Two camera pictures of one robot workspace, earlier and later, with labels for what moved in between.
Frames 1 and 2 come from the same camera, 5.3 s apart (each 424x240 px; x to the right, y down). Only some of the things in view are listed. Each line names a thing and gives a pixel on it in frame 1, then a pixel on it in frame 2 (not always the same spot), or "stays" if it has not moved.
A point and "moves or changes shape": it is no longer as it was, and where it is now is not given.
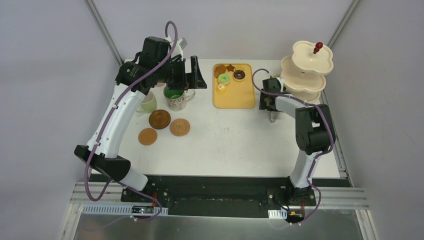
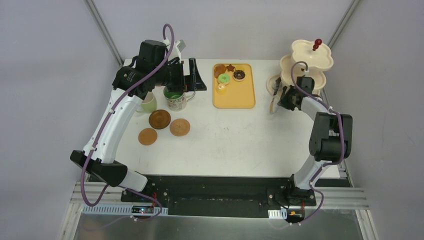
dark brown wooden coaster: [159, 119] stays
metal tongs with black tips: [273, 116] moves or changes shape
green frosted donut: [223, 79] stays
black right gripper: [265, 101] -> [286, 101]
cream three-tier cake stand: [304, 72] stays
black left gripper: [185, 73] stays
